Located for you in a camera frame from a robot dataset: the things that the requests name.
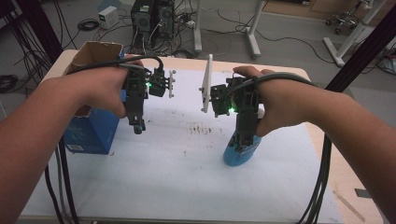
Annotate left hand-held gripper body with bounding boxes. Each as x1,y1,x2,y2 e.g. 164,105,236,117
123,67,177,125

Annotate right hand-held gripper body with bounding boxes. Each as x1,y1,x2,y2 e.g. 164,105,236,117
200,53,260,138

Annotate blue plastic bottle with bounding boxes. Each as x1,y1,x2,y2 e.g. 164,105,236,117
222,130,263,167

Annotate person's left hand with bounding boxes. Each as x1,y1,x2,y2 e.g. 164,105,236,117
76,60,145,119

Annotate person's right hand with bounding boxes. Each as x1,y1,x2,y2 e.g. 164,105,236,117
233,65,316,138

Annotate blue cardboard box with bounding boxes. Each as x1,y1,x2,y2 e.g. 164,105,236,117
62,40,125,156

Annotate white foam mat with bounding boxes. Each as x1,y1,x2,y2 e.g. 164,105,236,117
20,66,344,223

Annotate white stand leg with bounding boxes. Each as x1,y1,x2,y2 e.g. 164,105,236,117
245,0,266,60
191,0,204,53

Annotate black computer tower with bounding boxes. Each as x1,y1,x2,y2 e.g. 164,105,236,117
153,0,176,41
130,0,157,49

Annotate white power supply box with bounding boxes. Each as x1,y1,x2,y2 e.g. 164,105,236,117
97,5,120,30

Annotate small dark tag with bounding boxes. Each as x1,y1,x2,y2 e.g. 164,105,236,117
354,188,372,199

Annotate office chair base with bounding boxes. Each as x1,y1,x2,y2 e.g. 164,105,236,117
325,0,363,35

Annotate right gripper black cable bundle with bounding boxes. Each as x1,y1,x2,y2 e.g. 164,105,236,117
227,72,332,224

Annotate gripper black cable bundle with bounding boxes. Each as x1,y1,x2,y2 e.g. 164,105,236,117
227,72,332,224
44,55,165,224

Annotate long black floor cable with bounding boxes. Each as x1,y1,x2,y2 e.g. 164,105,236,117
218,8,336,64

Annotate coiled black cable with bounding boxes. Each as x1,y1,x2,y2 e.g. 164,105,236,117
77,18,101,32

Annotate left gripper black cable bundle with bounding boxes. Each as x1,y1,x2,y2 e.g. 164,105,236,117
44,55,165,224

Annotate black cable tangle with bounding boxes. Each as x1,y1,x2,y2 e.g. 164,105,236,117
0,15,50,94

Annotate black frame post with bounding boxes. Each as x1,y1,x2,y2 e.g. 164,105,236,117
325,6,396,93
15,0,64,63

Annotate white slanted stand frame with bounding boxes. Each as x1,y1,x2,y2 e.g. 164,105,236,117
322,0,389,68

